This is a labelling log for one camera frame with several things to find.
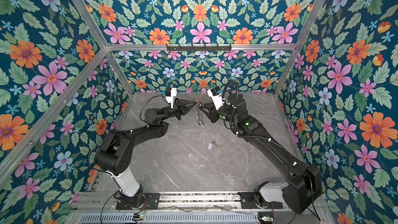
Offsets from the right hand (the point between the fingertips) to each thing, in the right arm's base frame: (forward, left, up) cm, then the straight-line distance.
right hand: (203, 104), depth 70 cm
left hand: (-1, +3, +3) cm, 5 cm away
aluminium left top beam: (-9, +61, +4) cm, 62 cm away
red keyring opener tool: (+1, +2, +2) cm, 3 cm away
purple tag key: (-4, -3, -33) cm, 34 cm away
